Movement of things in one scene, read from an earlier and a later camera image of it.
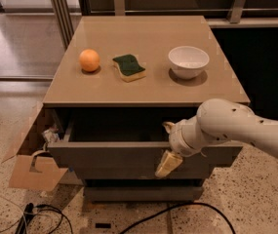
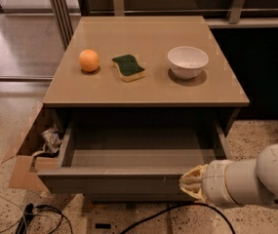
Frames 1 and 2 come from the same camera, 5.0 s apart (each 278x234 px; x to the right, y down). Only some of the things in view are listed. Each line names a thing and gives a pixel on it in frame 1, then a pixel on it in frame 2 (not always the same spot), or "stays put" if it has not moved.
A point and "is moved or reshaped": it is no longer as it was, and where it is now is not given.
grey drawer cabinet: (120, 80) stays put
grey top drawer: (123, 147) is moved or reshaped
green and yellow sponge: (129, 68) stays put
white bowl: (188, 61) stays put
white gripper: (177, 138) → (215, 181)
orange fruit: (89, 60) stays put
